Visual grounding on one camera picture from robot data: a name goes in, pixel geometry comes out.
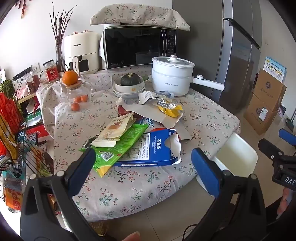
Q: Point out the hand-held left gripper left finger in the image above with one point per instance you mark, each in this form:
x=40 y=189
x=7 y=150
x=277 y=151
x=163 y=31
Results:
x=82 y=169

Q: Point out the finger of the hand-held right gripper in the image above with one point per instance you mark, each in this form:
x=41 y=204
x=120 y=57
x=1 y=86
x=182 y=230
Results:
x=269 y=147
x=288 y=136

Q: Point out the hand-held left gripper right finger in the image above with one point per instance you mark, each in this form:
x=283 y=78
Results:
x=205 y=171

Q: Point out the beige snack pouch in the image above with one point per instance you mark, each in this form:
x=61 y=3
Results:
x=113 y=132

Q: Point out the green snack packet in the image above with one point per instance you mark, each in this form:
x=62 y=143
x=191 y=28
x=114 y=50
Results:
x=124 y=143

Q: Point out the blue and white carton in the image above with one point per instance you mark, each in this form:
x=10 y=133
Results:
x=152 y=148

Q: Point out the yellow foil wrapper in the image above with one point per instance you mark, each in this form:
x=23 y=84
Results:
x=171 y=110

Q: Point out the red drink can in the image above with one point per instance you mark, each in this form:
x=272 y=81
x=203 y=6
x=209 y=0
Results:
x=122 y=110

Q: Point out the blue and white plastic bag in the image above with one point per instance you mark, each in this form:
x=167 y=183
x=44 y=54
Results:
x=148 y=122

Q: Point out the torn brown paper wrapper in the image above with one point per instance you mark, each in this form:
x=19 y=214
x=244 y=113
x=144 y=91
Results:
x=150 y=115

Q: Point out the clear plastic bottle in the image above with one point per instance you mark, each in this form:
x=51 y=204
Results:
x=165 y=94

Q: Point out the white printed paper packet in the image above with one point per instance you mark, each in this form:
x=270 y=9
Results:
x=148 y=96

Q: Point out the person's right hand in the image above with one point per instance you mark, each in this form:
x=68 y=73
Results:
x=285 y=201

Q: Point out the person's left hand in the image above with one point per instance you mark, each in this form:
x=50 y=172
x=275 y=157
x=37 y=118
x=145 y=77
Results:
x=130 y=236

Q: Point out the small dark box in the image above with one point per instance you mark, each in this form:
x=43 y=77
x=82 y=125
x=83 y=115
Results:
x=289 y=125

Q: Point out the white chair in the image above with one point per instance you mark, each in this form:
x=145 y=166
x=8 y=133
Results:
x=235 y=153

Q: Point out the red box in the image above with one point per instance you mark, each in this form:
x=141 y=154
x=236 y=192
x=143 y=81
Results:
x=38 y=134

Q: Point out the small tangerine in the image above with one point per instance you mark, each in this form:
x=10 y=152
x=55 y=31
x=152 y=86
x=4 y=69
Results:
x=84 y=98
x=75 y=106
x=77 y=99

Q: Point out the blue and white box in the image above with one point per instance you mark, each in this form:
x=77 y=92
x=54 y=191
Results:
x=276 y=68

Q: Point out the glass teapot with wooden lid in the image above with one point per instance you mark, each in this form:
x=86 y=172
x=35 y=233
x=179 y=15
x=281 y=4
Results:
x=78 y=90

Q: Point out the red packets on rack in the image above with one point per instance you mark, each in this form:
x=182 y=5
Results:
x=8 y=115

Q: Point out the large orange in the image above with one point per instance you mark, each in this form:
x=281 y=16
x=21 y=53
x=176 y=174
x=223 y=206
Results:
x=70 y=77

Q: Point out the white flower print bowl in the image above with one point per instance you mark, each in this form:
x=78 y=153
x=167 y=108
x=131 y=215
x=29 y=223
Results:
x=129 y=88

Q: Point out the grey refrigerator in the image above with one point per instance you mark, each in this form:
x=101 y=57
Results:
x=231 y=58

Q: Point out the white electric cooking pot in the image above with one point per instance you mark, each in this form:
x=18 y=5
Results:
x=171 y=78

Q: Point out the glass jar of red snacks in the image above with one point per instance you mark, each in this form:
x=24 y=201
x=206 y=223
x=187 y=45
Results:
x=32 y=83

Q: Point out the red label glass jar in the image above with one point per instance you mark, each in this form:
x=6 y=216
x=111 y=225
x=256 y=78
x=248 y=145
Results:
x=52 y=73

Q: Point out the dark green squash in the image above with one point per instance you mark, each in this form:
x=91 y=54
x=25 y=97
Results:
x=130 y=80

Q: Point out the small green fruit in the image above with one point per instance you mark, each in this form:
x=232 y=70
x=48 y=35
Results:
x=146 y=77

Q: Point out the glass pot lid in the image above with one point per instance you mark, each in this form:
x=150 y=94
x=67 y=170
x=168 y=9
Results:
x=172 y=61

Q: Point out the glass vase with dry branches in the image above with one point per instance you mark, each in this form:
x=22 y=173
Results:
x=60 y=55

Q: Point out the white cloth under microwave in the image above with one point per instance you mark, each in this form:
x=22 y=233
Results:
x=102 y=53

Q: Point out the white air fryer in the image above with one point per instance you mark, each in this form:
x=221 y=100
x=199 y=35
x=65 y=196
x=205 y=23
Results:
x=81 y=51

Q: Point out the black microwave oven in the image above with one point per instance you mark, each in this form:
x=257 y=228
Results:
x=136 y=46

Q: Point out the floral microwave cover cloth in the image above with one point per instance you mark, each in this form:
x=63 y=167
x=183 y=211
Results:
x=138 y=14

